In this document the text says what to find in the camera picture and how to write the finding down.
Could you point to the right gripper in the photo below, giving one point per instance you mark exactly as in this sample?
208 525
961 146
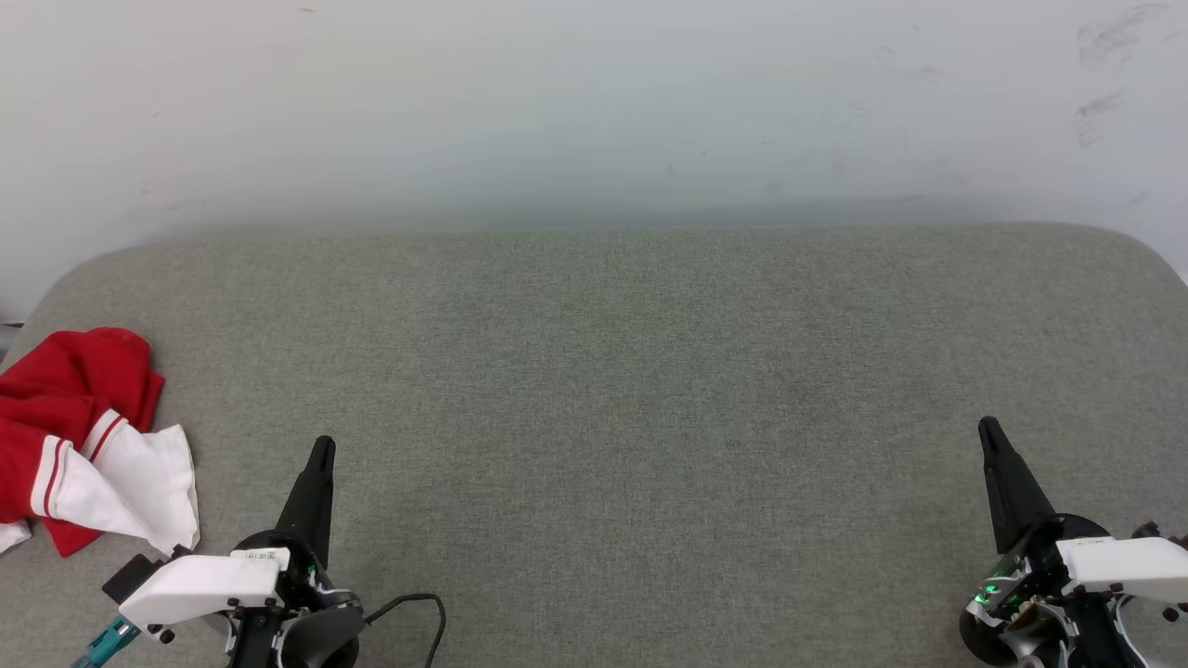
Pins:
1016 575

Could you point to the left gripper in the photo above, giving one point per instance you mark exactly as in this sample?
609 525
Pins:
311 584

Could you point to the red and white garment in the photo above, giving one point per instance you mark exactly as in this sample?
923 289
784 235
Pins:
74 380

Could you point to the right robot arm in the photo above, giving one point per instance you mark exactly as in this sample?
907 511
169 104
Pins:
984 642

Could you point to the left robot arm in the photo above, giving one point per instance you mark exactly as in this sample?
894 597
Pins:
316 640

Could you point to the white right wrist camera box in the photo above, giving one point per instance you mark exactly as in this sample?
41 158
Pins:
1123 561

